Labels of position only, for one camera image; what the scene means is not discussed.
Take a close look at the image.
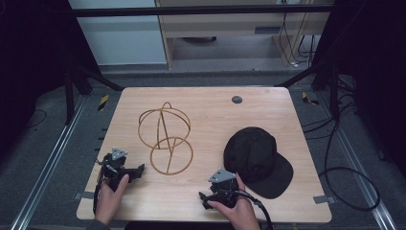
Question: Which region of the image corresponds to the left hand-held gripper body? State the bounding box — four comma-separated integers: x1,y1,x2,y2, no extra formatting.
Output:
98,147,135,193

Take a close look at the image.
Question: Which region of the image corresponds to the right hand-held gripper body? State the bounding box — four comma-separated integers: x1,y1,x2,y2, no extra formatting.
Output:
202,169,244,209

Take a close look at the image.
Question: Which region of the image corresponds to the person's right hand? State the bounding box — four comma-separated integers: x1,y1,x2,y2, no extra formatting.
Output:
206,173,261,230

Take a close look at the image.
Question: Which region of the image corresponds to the person's left hand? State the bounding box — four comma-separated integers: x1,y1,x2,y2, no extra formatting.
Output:
94,173,130,226

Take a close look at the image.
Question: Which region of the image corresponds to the grey metal table clip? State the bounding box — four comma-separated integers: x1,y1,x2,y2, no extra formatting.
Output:
312,195,337,205
74,191,96,201

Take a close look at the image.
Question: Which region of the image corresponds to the black baseball cap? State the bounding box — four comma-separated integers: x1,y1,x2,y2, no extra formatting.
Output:
222,126,295,200

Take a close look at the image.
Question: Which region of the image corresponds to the yellow black striped tape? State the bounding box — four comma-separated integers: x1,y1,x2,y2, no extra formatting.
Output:
301,91,321,106
97,94,110,112

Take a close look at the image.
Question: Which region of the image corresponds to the black metal stand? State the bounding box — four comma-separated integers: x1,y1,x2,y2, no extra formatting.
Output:
62,58,124,127
275,58,342,123

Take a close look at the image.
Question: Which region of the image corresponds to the white cabinet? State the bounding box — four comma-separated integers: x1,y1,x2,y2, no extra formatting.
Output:
67,0,169,67

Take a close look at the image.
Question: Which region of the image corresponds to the black curtain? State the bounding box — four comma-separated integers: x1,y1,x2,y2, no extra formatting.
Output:
311,0,406,178
0,0,102,162

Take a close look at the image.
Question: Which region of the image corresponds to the light wooden shelf unit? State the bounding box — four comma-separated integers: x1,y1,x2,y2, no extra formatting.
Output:
154,0,335,70

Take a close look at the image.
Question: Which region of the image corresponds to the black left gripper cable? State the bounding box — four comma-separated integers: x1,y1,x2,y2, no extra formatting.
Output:
92,176,107,216

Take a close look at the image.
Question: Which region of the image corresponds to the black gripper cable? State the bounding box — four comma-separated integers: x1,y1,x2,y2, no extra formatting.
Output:
92,176,107,216
219,189,275,230

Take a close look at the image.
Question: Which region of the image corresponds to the brown wire hat stand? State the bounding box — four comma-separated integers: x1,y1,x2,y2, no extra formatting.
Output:
137,101,194,176

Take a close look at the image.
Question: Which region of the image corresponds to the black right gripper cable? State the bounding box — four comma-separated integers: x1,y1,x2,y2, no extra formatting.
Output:
219,189,275,230

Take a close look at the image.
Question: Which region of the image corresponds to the aluminium floor rail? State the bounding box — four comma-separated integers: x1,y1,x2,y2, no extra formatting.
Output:
11,95,88,230
315,91,398,230

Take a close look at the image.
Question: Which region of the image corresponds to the thin black floor cable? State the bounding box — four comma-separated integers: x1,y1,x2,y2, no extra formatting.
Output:
24,108,48,129

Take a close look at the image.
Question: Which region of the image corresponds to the long looped black floor cable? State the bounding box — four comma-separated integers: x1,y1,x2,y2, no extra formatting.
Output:
318,119,382,213

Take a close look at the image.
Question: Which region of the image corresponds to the hanging black cables bundle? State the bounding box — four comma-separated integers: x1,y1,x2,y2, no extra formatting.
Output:
278,11,318,69

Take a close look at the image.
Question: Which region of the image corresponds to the black horizontal frame bar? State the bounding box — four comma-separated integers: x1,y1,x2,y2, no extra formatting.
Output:
67,4,335,19

